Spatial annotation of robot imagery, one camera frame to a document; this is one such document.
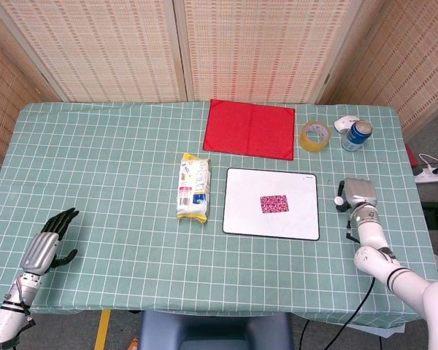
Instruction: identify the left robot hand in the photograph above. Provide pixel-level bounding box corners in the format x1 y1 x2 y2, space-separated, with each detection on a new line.
20 207 80 276

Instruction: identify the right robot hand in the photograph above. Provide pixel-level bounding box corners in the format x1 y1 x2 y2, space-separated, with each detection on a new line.
333 176 379 214

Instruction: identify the pink patterned wrapper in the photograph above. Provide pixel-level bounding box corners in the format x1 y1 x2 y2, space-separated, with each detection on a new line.
259 194 291 214

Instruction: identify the blue drink can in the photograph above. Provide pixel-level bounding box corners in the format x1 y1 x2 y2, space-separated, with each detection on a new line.
341 119 374 152

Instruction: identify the yellowish clear tape roll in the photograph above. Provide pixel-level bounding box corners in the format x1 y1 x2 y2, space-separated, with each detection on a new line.
299 120 332 152

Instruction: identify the white computer mouse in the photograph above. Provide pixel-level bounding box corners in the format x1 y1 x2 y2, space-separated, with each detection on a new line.
333 115 359 133

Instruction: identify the white power strip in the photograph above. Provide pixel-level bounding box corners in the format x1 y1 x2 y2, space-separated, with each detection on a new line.
413 165 438 184

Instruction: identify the green checked tablecloth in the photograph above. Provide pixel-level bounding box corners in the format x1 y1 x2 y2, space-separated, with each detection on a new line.
0 101 438 328

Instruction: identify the red folder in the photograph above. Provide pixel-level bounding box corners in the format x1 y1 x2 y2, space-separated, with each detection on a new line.
201 98 297 162

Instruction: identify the white yellow tissue pack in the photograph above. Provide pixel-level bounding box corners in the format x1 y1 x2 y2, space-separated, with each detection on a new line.
176 152 212 225

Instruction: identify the dark blue chair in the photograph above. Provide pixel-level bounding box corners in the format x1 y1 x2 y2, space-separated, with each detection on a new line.
138 311 295 350

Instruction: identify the woven bamboo folding screen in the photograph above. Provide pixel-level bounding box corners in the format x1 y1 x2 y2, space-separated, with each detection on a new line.
0 0 438 163

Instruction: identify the white cable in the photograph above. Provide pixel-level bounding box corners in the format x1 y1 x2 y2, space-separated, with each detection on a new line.
418 152 438 171

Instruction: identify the white board black frame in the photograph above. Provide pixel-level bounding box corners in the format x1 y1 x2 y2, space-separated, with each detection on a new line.
221 167 321 242

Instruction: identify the black cable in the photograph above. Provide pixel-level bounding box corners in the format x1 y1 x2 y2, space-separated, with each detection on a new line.
321 276 376 350

